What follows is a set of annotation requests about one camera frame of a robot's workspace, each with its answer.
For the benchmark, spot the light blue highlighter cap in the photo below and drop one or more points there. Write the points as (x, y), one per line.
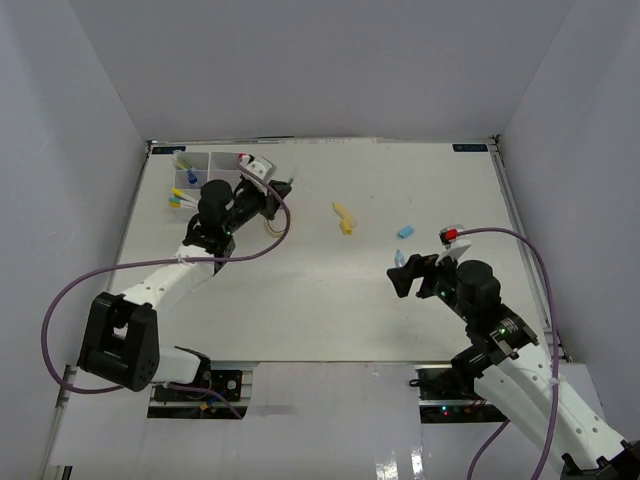
(405, 232)

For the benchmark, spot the yellow highlighter body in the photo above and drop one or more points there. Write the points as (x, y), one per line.
(344, 214)

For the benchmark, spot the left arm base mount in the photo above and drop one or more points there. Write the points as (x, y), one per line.
(189, 386)

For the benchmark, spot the white marker yellow cap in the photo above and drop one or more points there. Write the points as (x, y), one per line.
(183, 196)

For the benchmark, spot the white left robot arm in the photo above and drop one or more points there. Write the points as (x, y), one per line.
(121, 340)

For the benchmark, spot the yellow highlighter cap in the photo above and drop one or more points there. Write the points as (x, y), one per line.
(346, 227)

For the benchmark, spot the blue cap spray bottle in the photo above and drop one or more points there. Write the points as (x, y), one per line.
(193, 179)

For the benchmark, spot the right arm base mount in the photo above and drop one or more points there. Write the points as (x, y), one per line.
(447, 394)

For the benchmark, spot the aluminium table edge rail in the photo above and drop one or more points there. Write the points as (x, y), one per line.
(535, 268)

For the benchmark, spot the white marker orange cap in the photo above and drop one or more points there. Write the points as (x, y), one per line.
(179, 203)

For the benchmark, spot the thin yellow highlighter pen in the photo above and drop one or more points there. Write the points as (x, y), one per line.
(180, 163)

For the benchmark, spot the yellow masking tape roll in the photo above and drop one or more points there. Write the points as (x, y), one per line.
(275, 228)

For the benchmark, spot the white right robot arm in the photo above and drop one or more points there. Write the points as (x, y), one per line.
(507, 365)

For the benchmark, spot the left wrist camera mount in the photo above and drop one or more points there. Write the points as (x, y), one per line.
(257, 167)

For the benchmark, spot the black left table logo label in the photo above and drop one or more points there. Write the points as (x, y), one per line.
(167, 150)

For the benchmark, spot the white left organizer box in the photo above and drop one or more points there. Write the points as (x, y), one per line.
(200, 162)

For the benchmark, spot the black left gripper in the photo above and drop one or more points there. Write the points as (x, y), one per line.
(270, 201)

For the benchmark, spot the white right organizer box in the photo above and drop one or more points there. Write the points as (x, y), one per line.
(223, 166)

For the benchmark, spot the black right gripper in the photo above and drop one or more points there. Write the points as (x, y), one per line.
(403, 277)

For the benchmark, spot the white organizer box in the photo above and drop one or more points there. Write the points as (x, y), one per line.
(200, 162)
(223, 166)

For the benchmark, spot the black table logo label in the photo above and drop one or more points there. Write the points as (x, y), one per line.
(469, 147)
(167, 150)

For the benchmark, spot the white front cover panel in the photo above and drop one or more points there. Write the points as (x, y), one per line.
(304, 421)

